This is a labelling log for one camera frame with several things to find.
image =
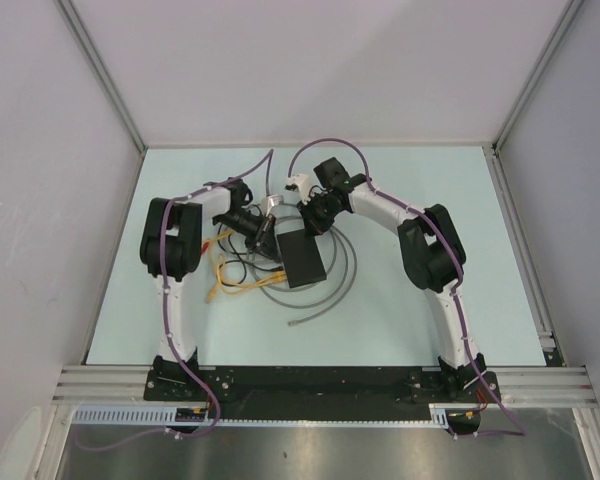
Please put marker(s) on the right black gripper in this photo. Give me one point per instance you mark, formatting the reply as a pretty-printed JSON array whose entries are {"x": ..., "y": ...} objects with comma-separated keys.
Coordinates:
[{"x": 314, "y": 226}]

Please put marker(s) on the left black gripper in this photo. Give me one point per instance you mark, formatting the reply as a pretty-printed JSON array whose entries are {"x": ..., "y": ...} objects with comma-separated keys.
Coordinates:
[{"x": 263, "y": 239}]

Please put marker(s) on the black network switch box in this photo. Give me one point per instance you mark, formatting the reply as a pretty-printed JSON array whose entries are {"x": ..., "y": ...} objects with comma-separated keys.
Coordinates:
[{"x": 300, "y": 258}]

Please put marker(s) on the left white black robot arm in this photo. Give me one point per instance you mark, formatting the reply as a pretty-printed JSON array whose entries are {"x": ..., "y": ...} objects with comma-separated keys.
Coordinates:
[{"x": 171, "y": 248}]

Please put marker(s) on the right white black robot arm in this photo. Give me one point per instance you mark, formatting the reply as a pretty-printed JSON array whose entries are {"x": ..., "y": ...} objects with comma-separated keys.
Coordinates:
[{"x": 431, "y": 253}]

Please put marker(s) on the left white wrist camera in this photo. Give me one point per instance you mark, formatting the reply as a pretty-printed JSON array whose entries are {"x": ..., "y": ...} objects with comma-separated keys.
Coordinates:
[{"x": 270, "y": 202}]

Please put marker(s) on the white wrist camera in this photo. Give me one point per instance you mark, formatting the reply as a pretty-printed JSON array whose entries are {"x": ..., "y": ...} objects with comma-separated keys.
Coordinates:
[
  {"x": 302, "y": 185},
  {"x": 270, "y": 202}
]

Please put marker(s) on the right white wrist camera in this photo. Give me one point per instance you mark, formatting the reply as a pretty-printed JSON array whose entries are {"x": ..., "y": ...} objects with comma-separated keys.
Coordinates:
[{"x": 302, "y": 185}]

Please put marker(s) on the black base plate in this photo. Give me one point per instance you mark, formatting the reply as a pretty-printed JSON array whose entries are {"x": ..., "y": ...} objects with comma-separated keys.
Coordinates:
[{"x": 321, "y": 394}]

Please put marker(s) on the white slotted cable duct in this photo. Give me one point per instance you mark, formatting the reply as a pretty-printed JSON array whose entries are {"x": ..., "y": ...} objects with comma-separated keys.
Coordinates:
[{"x": 183, "y": 417}]

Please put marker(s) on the aluminium front frame rail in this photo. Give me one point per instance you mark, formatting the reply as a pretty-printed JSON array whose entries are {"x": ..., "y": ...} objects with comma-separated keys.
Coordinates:
[{"x": 522, "y": 387}]

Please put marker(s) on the right aluminium side rail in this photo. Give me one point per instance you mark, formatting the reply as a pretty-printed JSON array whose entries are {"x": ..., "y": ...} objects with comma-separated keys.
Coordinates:
[{"x": 544, "y": 326}]

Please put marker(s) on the left aluminium corner post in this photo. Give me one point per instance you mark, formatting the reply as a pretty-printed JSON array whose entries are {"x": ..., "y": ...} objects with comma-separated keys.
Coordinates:
[{"x": 95, "y": 61}]

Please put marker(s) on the aluminium corner post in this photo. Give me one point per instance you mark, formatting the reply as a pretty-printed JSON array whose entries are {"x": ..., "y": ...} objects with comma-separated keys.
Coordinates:
[
  {"x": 95, "y": 61},
  {"x": 559, "y": 32}
]

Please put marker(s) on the right aluminium corner post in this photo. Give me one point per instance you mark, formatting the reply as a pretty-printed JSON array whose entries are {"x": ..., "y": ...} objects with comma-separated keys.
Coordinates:
[{"x": 559, "y": 32}]

